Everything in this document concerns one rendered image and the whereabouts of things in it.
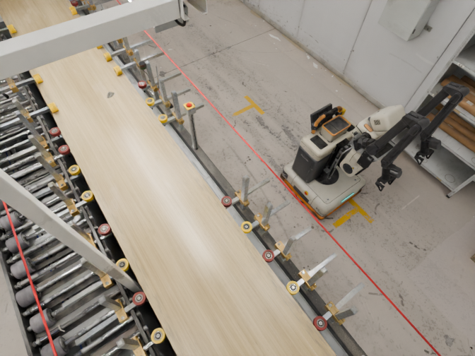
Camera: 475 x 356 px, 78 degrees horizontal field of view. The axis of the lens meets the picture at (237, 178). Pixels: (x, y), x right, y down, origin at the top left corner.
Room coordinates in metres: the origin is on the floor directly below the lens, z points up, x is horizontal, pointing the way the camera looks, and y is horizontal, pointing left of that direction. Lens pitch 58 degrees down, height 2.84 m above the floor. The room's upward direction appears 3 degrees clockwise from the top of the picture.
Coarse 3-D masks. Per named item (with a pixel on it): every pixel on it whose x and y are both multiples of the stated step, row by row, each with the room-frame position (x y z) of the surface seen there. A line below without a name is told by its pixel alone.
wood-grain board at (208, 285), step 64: (64, 0) 3.59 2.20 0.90; (64, 64) 2.42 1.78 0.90; (64, 128) 1.60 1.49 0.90; (128, 128) 1.64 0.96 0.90; (128, 192) 1.02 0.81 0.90; (192, 192) 1.05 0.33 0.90; (128, 256) 0.54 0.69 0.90; (192, 256) 0.56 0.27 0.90; (256, 256) 0.59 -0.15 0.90; (192, 320) 0.18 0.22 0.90; (256, 320) 0.20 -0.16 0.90
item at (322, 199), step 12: (288, 168) 1.73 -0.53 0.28; (336, 168) 1.76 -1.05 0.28; (288, 180) 1.66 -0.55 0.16; (300, 180) 1.59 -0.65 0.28; (312, 180) 1.60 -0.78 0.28; (324, 180) 1.61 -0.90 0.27; (336, 180) 1.61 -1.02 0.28; (348, 180) 1.62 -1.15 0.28; (360, 180) 1.63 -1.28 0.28; (300, 192) 1.50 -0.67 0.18; (312, 192) 1.46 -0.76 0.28; (324, 192) 1.46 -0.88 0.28; (336, 192) 1.47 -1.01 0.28; (348, 192) 1.48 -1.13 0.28; (312, 204) 1.37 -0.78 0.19; (324, 204) 1.33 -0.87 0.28; (336, 204) 1.35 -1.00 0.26; (324, 216) 1.27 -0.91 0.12
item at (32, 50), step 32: (160, 0) 0.72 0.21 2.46; (192, 0) 0.82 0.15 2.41; (32, 32) 0.57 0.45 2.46; (64, 32) 0.58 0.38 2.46; (96, 32) 0.61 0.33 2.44; (128, 32) 0.65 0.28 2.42; (0, 64) 0.48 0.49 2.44; (32, 64) 0.51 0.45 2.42; (0, 192) 0.36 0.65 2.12; (64, 224) 0.40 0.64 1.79; (96, 256) 0.37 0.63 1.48; (128, 288) 0.35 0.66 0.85
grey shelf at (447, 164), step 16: (464, 48) 2.45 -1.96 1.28; (448, 64) 2.32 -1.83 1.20; (464, 64) 2.25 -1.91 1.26; (432, 96) 2.54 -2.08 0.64; (416, 112) 2.41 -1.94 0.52; (432, 112) 2.42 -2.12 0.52; (464, 112) 2.04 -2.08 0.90; (416, 144) 2.27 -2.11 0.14; (448, 144) 1.97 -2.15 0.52; (432, 160) 2.04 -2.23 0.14; (448, 160) 2.05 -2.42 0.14; (464, 160) 1.78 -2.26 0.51; (448, 176) 1.84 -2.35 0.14; (464, 176) 1.85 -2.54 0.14
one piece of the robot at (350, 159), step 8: (376, 112) 1.64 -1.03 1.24; (360, 128) 1.50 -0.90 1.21; (368, 128) 1.48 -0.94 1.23; (368, 136) 1.42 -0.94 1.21; (376, 136) 1.42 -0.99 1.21; (352, 152) 1.51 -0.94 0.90; (344, 160) 1.51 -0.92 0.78; (352, 160) 1.46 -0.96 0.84; (344, 168) 1.48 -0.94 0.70; (352, 168) 1.43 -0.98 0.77; (360, 168) 1.42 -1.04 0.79; (352, 176) 1.41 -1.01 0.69
